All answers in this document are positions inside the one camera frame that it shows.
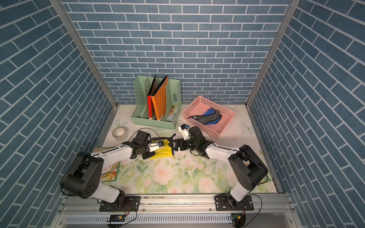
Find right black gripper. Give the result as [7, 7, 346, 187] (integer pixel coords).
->
[169, 139, 199, 152]

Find yellow dishcloth black trim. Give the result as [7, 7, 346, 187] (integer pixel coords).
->
[150, 135, 175, 160]

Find blue grey dishcloth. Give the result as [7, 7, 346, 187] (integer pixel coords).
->
[188, 108, 222, 125]

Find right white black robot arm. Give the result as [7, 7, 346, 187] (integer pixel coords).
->
[168, 124, 269, 208]

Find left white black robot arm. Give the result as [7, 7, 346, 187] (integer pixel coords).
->
[60, 129, 155, 205]

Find clear tape roll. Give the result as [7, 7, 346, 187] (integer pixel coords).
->
[112, 126, 128, 142]

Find pink plastic basket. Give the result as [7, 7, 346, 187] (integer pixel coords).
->
[182, 96, 235, 138]

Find small items in organizer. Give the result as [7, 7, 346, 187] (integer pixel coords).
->
[167, 105, 176, 122]

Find left picture book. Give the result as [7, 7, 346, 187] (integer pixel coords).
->
[93, 147, 120, 182]

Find picture book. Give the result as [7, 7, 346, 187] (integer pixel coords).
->
[93, 147, 120, 182]
[257, 175, 271, 193]

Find red black folder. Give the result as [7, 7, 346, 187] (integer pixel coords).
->
[147, 76, 157, 119]

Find orange folder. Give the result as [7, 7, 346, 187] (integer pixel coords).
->
[150, 75, 169, 121]

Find green plastic file organizer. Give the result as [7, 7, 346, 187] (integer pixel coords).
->
[131, 76, 182, 130]

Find right picture book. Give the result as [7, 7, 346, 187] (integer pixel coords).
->
[257, 175, 271, 193]

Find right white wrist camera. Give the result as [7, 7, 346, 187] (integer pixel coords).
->
[178, 124, 190, 140]

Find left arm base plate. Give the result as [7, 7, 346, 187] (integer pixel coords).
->
[99, 195, 141, 212]

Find aluminium mounting rail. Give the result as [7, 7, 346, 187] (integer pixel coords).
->
[58, 193, 294, 215]

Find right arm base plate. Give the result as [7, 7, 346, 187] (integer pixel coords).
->
[214, 194, 254, 211]

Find grey slotted cable duct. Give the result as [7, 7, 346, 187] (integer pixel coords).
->
[65, 213, 232, 225]

